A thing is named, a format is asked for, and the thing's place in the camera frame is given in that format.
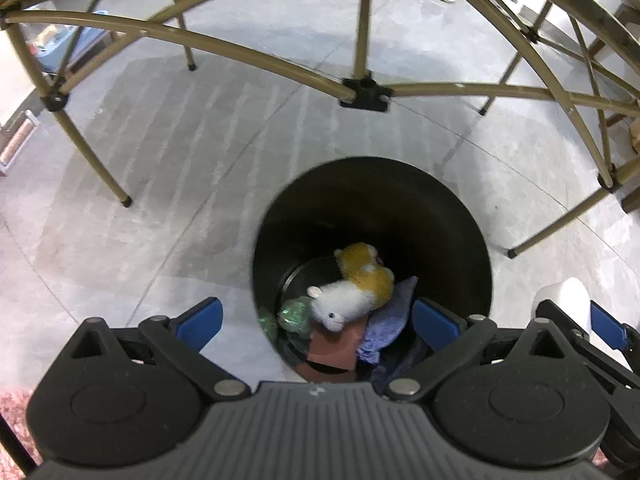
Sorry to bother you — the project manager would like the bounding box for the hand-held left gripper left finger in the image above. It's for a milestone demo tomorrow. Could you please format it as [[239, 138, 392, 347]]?
[[69, 297, 252, 402]]

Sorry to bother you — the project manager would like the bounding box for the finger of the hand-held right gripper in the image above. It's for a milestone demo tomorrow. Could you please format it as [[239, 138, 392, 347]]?
[[590, 300, 640, 361], [536, 300, 640, 392]]

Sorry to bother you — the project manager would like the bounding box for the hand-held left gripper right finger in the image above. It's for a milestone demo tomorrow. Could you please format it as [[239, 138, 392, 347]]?
[[384, 297, 573, 402]]

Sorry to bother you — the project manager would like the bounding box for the purple knit cloth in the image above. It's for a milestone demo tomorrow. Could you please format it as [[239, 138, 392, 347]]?
[[356, 276, 420, 365]]

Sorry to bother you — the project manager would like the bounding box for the white paper cup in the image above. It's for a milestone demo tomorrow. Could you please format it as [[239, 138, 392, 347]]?
[[535, 277, 597, 343]]

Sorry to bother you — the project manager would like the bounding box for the white and yellow plush toy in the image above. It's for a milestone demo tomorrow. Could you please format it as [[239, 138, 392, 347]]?
[[306, 241, 396, 333]]

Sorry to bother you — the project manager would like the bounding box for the iridescent plastic bag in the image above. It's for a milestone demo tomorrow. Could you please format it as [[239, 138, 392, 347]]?
[[257, 296, 316, 346]]

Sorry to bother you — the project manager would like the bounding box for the pink and cream sponge block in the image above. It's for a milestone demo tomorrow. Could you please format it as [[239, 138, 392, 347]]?
[[305, 320, 367, 376]]

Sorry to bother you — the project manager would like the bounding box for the black trash bin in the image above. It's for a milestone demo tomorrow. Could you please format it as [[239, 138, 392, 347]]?
[[251, 156, 493, 386]]

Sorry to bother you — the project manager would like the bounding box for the pink fuzzy trouser leg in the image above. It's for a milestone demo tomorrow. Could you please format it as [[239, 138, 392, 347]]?
[[0, 389, 43, 468]]

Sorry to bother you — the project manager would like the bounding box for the white electric heater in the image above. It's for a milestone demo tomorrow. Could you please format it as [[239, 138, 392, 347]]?
[[0, 112, 37, 177]]

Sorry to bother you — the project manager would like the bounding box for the blue storage box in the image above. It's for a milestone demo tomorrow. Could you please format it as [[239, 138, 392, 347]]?
[[30, 10, 111, 76]]

